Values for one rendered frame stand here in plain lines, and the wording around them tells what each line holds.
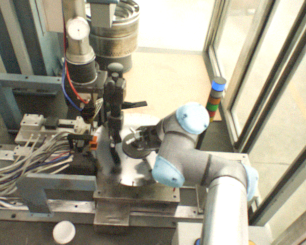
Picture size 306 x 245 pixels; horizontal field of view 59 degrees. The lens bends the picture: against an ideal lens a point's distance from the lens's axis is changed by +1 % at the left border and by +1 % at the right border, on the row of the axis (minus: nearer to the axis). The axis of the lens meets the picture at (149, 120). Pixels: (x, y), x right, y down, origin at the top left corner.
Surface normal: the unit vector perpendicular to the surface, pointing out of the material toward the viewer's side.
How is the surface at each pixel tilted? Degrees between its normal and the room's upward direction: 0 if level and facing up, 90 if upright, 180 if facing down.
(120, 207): 0
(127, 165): 0
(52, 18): 90
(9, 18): 90
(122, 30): 90
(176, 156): 23
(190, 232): 0
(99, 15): 90
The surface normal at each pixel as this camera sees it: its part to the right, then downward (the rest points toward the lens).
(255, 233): 0.07, -0.69
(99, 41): -0.33, 0.66
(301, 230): -1.00, -0.07
